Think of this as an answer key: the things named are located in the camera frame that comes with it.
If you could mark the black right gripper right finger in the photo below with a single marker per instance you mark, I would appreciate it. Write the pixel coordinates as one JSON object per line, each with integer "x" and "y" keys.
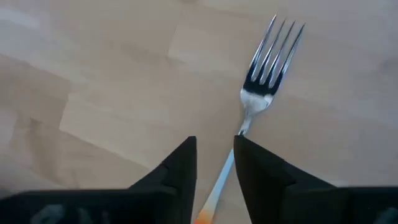
{"x": 280, "y": 199}

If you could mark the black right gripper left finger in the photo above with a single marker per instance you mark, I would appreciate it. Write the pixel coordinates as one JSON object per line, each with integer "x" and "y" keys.
{"x": 168, "y": 199}

